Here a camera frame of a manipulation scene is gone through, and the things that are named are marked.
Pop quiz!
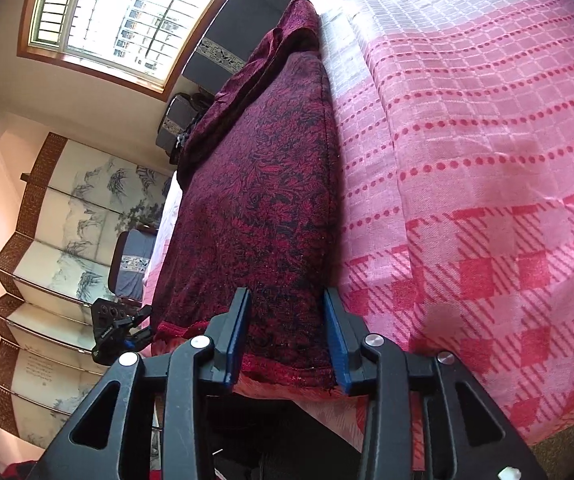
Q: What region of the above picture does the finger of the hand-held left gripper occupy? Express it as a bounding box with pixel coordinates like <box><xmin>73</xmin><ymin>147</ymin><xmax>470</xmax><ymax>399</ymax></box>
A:
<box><xmin>123</xmin><ymin>329</ymin><xmax>154</xmax><ymax>354</ymax></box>
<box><xmin>126</xmin><ymin>306</ymin><xmax>154</xmax><ymax>332</ymax></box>

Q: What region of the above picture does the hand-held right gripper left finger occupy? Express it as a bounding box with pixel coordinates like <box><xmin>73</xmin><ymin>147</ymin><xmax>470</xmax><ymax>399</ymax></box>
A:
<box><xmin>42</xmin><ymin>287</ymin><xmax>252</xmax><ymax>480</ymax></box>

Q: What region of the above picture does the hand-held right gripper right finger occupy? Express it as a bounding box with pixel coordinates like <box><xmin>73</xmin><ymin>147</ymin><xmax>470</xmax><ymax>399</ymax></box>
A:
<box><xmin>323</xmin><ymin>288</ymin><xmax>548</xmax><ymax>480</ymax></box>

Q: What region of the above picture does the dark red patterned garment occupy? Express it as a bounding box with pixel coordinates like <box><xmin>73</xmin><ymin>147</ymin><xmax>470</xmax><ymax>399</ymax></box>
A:
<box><xmin>149</xmin><ymin>0</ymin><xmax>348</xmax><ymax>392</ymax></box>

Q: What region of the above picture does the grey cushioned chair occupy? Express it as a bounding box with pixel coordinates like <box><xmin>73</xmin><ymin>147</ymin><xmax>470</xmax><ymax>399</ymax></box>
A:
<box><xmin>108</xmin><ymin>227</ymin><xmax>158</xmax><ymax>305</ymax></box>
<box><xmin>155</xmin><ymin>92</ymin><xmax>208</xmax><ymax>166</ymax></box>

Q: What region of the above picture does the ink painting folding screen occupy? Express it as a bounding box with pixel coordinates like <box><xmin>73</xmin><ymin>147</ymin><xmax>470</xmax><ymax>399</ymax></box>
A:
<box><xmin>0</xmin><ymin>132</ymin><xmax>175</xmax><ymax>450</ymax></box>

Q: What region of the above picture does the black bag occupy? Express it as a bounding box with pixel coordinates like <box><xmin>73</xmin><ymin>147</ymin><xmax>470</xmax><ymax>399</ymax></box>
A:
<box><xmin>171</xmin><ymin>119</ymin><xmax>205</xmax><ymax>166</ymax></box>

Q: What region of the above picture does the pink checked blanket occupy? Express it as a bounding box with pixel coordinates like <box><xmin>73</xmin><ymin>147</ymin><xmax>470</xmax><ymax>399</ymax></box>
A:
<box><xmin>142</xmin><ymin>0</ymin><xmax>574</xmax><ymax>471</ymax></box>

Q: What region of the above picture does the grey sofa with patterned band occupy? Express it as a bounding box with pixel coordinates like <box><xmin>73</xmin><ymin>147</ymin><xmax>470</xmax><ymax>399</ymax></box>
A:
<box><xmin>182</xmin><ymin>0</ymin><xmax>355</xmax><ymax>97</ymax></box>

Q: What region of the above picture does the barred window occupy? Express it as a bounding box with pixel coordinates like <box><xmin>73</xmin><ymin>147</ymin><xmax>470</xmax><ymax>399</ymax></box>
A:
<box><xmin>17</xmin><ymin>0</ymin><xmax>264</xmax><ymax>107</ymax></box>

